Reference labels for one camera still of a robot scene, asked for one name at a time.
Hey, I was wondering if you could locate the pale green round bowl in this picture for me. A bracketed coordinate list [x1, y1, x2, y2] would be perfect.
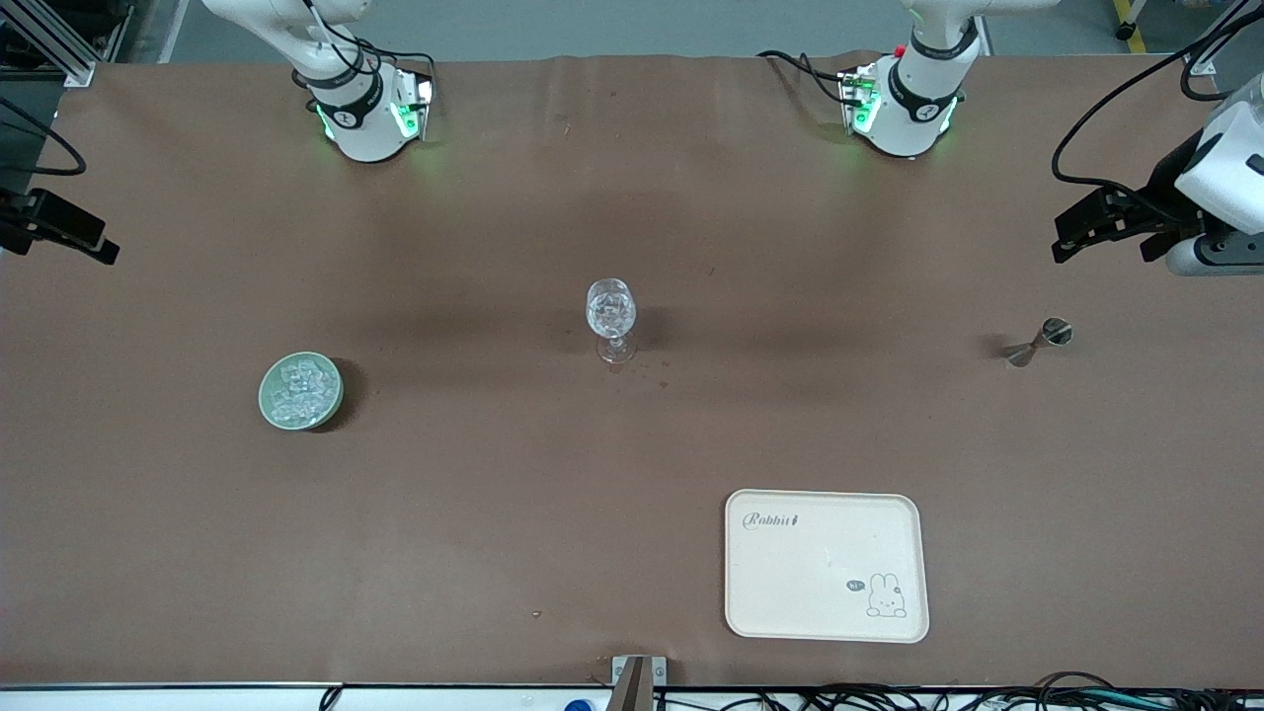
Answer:
[258, 352, 346, 433]

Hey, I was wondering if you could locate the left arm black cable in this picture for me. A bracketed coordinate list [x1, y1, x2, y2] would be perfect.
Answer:
[1050, 5, 1264, 223]

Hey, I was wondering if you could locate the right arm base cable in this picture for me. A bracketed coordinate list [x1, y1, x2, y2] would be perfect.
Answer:
[351, 39, 437, 90]

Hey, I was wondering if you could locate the brown table mat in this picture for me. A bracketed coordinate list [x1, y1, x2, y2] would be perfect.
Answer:
[0, 49, 1264, 689]

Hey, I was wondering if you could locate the grey metal mount bracket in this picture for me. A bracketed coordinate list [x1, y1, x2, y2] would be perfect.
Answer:
[610, 655, 669, 689]

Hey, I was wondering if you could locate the steel double jigger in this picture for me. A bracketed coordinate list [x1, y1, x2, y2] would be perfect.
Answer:
[1005, 317, 1073, 368]

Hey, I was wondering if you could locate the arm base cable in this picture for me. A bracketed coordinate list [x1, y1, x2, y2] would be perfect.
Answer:
[351, 39, 437, 90]
[758, 49, 852, 106]

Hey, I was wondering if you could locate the aluminium frame profile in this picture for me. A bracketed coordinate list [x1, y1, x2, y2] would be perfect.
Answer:
[1185, 0, 1264, 78]
[0, 0, 97, 88]

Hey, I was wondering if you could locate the clear stemmed wine glass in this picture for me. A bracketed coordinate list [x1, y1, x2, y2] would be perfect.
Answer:
[586, 278, 639, 365]

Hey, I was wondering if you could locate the pile of clear ice cubes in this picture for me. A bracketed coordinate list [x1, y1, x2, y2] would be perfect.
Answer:
[270, 359, 335, 424]

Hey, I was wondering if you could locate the left arm base cable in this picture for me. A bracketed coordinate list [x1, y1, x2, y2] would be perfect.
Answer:
[758, 49, 852, 106]

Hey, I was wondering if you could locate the black cable bundle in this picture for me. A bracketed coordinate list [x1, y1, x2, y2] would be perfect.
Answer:
[652, 671, 1264, 711]

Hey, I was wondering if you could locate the cream rabbit print tray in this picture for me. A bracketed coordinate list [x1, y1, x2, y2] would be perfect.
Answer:
[724, 489, 931, 645]

